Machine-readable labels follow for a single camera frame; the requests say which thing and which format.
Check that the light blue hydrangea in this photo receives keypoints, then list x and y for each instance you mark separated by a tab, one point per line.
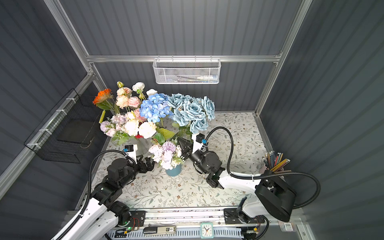
192	115

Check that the clear ribbed glass vase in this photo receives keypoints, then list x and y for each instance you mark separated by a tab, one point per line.
143	146

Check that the dark blue hydrangea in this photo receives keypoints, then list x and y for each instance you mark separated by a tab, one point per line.
155	108

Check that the white wire mesh basket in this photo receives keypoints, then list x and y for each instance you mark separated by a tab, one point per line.
187	71

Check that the small teal alarm clock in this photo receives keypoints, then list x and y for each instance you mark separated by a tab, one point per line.
207	230

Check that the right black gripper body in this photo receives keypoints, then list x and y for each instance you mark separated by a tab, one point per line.
190	154

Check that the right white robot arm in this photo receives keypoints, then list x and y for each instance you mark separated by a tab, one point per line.
267	193

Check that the pink pencil cup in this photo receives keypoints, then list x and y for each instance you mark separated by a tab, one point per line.
275	162

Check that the floral patterned table mat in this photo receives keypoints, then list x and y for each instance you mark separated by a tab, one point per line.
156	189

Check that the white peony flower stem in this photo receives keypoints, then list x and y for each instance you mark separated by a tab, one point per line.
134	127

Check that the pink rose flower stem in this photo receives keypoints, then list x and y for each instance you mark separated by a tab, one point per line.
134	103

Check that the white rose flower stem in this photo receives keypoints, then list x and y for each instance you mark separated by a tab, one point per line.
139	88

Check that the cream rose flower spray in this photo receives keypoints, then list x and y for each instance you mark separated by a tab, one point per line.
123	95

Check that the black wire mesh basket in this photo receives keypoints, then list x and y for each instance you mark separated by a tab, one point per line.
71	134

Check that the teal cylindrical vase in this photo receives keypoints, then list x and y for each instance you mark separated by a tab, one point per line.
174	171

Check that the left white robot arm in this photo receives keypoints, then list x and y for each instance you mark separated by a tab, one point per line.
101	211

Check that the orange gerbera flower stem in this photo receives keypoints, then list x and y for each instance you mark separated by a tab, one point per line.
105	101

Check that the lilac pink flower bunch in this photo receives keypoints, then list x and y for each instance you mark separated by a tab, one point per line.
114	128

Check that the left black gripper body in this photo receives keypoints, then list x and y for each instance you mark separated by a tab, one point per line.
143	165

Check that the silver black device on rail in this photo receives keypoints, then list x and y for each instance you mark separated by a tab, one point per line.
159	230

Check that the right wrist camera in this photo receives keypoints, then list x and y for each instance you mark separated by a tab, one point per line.
199	143

